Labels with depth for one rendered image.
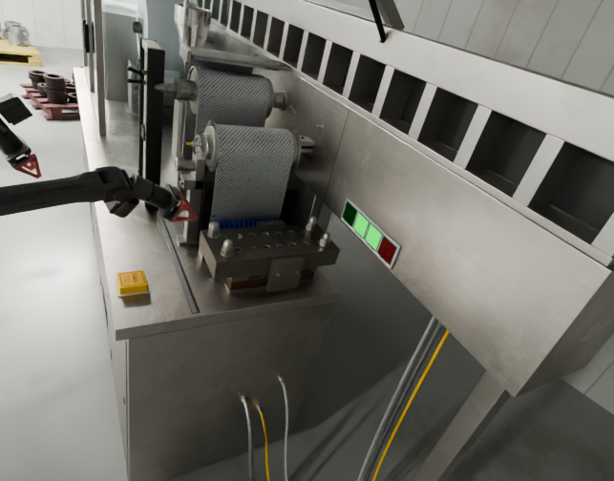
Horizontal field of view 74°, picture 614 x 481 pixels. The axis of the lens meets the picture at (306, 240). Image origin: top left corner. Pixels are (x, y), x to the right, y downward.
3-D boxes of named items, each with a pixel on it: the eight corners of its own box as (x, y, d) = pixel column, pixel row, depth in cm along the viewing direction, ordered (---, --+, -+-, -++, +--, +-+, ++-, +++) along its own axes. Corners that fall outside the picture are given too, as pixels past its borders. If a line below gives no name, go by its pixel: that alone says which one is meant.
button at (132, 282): (116, 279, 113) (116, 272, 111) (143, 276, 116) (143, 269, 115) (119, 295, 108) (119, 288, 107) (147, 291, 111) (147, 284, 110)
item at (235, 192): (209, 224, 125) (216, 169, 115) (278, 220, 136) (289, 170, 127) (210, 225, 124) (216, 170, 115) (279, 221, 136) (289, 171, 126)
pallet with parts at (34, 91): (157, 117, 488) (158, 81, 466) (44, 120, 408) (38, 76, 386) (127, 96, 532) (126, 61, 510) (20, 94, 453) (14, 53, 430)
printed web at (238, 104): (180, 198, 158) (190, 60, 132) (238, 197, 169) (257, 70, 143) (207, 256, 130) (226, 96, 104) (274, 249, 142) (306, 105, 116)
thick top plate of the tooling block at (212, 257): (199, 246, 122) (201, 229, 119) (312, 237, 142) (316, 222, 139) (214, 279, 111) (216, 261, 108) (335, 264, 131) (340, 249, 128)
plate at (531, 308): (165, 43, 292) (167, -4, 277) (203, 50, 306) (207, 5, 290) (506, 401, 74) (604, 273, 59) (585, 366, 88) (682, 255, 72)
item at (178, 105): (164, 151, 192) (170, 18, 163) (194, 152, 199) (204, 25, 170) (171, 163, 182) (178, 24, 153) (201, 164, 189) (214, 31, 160)
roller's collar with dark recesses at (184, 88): (172, 95, 131) (173, 75, 128) (191, 97, 134) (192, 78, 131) (177, 102, 127) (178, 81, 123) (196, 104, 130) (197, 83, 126)
